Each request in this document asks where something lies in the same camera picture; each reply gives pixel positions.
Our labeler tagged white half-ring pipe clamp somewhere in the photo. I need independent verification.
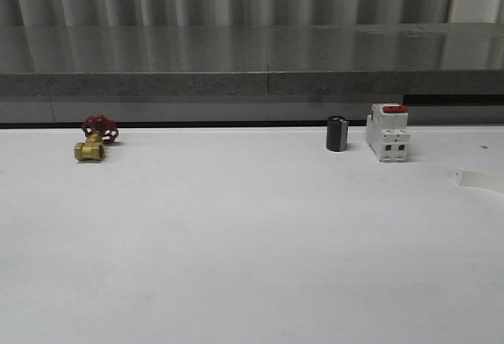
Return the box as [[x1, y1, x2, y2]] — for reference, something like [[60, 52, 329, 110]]
[[452, 168, 504, 194]]

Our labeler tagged black cylindrical capacitor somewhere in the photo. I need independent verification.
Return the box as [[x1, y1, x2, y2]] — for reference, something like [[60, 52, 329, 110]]
[[326, 116, 349, 152]]

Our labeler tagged grey stone countertop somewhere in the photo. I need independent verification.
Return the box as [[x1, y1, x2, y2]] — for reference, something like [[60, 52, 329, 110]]
[[1, 24, 503, 103]]

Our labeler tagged brass valve red handwheel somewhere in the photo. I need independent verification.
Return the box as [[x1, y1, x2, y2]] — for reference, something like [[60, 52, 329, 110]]
[[74, 115, 119, 161]]

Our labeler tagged white circuit breaker red switch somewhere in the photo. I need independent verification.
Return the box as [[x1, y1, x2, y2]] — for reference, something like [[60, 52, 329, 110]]
[[366, 103, 410, 162]]

